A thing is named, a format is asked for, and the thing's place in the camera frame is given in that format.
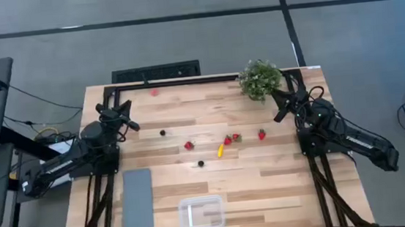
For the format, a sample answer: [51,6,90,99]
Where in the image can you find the black floor cable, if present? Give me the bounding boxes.
[7,78,84,117]

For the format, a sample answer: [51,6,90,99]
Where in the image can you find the black aluminium table frame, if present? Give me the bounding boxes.
[50,61,379,227]

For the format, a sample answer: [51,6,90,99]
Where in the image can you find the black floor grate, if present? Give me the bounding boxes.
[110,59,202,85]

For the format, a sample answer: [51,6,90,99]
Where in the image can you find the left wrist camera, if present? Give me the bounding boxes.
[94,102,116,120]

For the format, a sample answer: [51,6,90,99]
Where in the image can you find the clear plastic tupperware container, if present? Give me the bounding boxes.
[177,194,227,227]

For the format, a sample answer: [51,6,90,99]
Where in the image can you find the yellow cable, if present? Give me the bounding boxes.
[32,125,61,142]

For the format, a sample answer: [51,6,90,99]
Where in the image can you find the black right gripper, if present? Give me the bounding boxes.
[270,86,315,124]

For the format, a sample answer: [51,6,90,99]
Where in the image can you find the white paper sheet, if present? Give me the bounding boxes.
[37,138,79,189]

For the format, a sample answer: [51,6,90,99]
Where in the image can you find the green potted plant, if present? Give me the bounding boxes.
[235,56,286,106]

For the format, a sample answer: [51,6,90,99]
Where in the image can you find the black desk base frame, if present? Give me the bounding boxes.
[0,121,68,227]

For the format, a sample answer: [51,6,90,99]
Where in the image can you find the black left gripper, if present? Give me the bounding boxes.
[97,99,141,135]

